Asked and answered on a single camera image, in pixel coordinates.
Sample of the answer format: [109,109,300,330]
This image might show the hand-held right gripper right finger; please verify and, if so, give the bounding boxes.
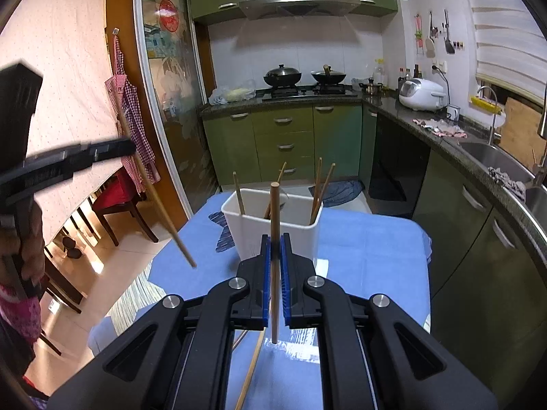
[281,234,498,410]

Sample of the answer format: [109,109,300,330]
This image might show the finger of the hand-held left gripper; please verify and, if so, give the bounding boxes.
[26,137,136,189]

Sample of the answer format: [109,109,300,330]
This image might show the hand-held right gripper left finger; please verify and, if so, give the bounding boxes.
[45,235,272,410]

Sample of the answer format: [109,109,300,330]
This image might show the white plastic utensil container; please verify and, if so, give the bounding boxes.
[221,188,323,265]

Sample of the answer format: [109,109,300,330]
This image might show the brown ribbed chopstick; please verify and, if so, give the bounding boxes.
[264,162,288,219]

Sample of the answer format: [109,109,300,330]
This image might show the person's left hand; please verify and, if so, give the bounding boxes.
[0,227,45,287]

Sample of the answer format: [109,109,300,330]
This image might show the red checkered apron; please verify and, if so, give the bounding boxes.
[105,30,161,195]

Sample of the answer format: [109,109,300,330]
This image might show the red cushioned wooden chair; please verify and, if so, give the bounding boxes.
[92,166,160,246]

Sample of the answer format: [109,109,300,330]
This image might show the blue tablecloth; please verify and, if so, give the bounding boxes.
[88,201,432,410]

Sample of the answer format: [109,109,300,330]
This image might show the printed glass sliding door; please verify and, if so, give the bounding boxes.
[136,0,218,218]

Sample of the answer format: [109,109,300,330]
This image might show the blue floor mat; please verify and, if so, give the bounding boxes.
[322,180,364,208]

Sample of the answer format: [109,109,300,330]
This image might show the dark wooden chair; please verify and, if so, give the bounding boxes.
[43,205,103,314]

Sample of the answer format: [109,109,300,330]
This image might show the striped cloth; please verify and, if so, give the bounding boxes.
[103,260,172,334]

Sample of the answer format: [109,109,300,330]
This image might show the white plastic bag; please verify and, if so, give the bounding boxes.
[209,86,257,105]

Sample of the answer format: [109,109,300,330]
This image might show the green base cabinets with drawers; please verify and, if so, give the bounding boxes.
[202,103,364,189]

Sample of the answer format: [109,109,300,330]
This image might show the black built-in oven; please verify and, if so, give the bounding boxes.
[368,109,431,218]

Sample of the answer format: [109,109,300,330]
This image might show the green sink-side cabinets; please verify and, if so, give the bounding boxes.
[412,149,547,394]

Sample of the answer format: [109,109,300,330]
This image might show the black wok with lid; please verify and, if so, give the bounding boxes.
[263,64,303,87]

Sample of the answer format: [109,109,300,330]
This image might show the black gas stove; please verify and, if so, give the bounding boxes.
[262,84,359,101]

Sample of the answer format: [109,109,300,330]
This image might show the patterned dish cloth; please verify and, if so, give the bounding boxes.
[412,116,467,138]

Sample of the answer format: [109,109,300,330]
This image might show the clear oil bottle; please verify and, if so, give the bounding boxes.
[372,57,387,88]

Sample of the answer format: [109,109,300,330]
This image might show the white rice cooker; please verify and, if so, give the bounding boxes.
[399,78,446,110]

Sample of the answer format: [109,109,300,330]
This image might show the dark sauce bottles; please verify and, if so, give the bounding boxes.
[397,65,424,90]

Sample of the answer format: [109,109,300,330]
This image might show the steel kitchen sink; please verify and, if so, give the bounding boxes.
[459,141,547,218]

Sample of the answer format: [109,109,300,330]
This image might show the grey rag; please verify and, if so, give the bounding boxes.
[488,166,527,201]

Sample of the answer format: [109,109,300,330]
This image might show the yellow sponge rack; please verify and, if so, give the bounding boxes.
[470,95,501,114]

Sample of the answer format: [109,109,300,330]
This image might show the gooseneck steel faucet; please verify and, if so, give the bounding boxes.
[476,86,507,145]

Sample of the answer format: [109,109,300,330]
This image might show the wooden board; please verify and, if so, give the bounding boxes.
[499,96,547,165]

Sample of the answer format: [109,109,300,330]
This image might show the white hanging spatula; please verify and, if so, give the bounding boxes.
[425,12,437,50]

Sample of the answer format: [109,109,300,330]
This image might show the black hanging spatula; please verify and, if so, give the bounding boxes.
[443,9,456,55]

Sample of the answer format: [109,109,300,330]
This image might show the white window blind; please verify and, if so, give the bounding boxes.
[459,0,547,103]

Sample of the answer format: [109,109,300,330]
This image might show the black wok with wooden handle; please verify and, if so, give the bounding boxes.
[310,65,348,86]

